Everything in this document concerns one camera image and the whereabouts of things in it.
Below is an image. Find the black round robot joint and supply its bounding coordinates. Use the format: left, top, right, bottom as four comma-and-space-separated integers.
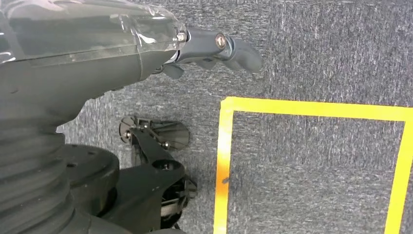
59, 144, 121, 217

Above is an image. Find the yellow floor tape square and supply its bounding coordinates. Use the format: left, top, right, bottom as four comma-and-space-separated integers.
213, 96, 413, 234

